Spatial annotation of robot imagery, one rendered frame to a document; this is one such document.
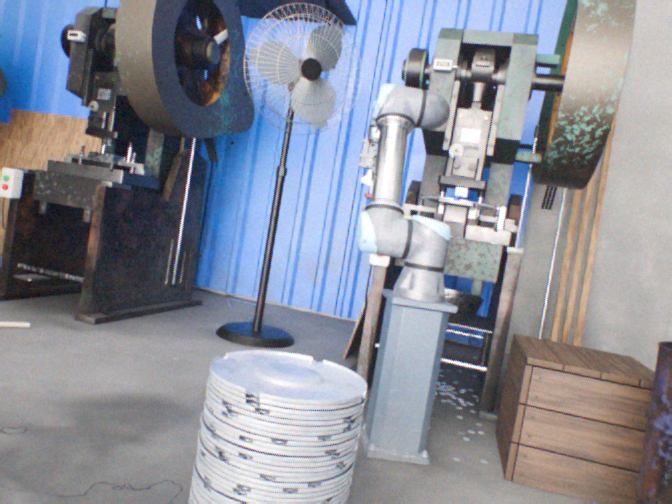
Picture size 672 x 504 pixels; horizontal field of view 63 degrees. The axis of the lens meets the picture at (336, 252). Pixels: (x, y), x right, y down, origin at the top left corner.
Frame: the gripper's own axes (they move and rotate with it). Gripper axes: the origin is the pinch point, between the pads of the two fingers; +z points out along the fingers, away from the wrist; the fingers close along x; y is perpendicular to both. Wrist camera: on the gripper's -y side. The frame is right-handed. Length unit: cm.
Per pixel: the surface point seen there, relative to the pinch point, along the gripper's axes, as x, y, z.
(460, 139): -14.5, -29.5, -26.9
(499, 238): -8, -51, 11
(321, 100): -35, 39, -41
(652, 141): -138, -130, -62
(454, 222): -5.0, -33.3, 7.4
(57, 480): 119, 32, 78
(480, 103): -20, -35, -44
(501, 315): 7, -56, 39
